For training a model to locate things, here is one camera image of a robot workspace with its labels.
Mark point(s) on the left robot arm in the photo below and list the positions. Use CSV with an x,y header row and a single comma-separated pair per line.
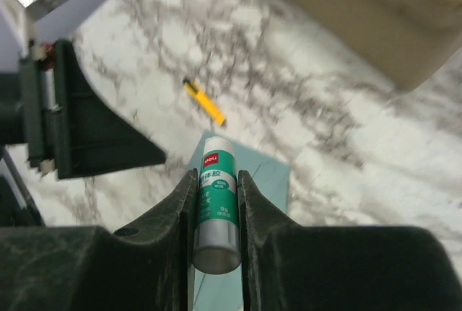
x,y
18,208

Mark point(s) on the tan plastic toolbox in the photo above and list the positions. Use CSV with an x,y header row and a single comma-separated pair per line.
x,y
406,40

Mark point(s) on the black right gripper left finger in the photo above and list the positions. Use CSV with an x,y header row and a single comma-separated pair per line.
x,y
145,265

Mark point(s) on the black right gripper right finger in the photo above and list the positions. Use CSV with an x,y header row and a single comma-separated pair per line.
x,y
286,266

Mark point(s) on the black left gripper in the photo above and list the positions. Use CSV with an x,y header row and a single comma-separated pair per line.
x,y
89,139

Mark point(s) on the yellow utility knife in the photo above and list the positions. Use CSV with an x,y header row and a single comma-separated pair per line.
x,y
204,101

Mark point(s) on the green white glue stick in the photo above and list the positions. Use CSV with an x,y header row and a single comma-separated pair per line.
x,y
216,248

